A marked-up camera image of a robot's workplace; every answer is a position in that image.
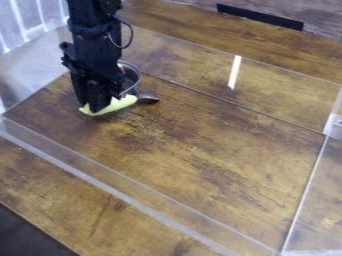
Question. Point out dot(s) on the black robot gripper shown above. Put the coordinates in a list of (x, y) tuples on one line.
[(91, 58)]

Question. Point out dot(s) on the small silver metal pot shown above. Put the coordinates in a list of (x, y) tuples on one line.
[(132, 77)]

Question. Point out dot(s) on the green handled metal spoon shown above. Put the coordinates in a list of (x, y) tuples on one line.
[(118, 104)]

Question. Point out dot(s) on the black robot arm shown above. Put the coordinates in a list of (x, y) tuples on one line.
[(94, 12)]

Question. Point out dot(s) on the black strip on table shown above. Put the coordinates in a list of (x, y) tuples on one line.
[(260, 17)]

